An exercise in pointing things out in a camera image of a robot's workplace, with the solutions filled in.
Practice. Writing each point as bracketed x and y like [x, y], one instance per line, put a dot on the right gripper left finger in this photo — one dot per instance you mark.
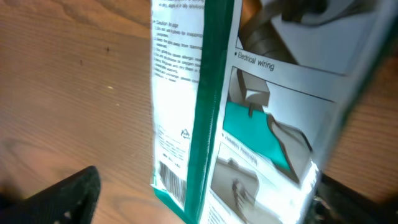
[72, 200]

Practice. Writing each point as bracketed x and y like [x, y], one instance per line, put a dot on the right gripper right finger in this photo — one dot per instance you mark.
[335, 203]

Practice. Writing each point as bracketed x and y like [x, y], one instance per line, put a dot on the green 3M gloves package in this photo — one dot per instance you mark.
[249, 98]

